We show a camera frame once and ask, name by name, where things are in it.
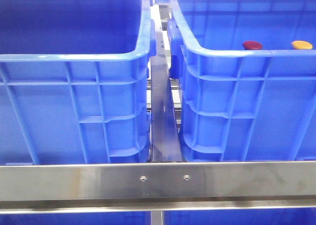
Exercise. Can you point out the steel front shelf rail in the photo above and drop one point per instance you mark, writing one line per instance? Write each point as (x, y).
(156, 186)

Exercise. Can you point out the lower right blue crate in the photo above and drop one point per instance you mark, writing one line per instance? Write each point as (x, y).
(294, 216)

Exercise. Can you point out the blue plastic crate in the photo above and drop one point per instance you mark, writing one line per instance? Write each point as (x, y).
(245, 105)
(73, 81)

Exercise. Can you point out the left blue plastic crate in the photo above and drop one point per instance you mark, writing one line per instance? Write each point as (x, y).
(73, 81)

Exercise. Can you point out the right blue plastic crate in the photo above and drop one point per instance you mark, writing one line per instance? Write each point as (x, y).
(245, 105)

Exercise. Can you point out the red push button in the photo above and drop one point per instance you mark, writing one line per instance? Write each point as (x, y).
(252, 45)

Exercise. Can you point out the steel centre divider bar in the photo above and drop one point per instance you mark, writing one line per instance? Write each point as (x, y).
(165, 142)

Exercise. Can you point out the lower left blue crate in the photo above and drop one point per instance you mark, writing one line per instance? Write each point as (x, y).
(110, 218)

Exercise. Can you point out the yellow push button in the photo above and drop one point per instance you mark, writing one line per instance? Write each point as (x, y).
(302, 45)

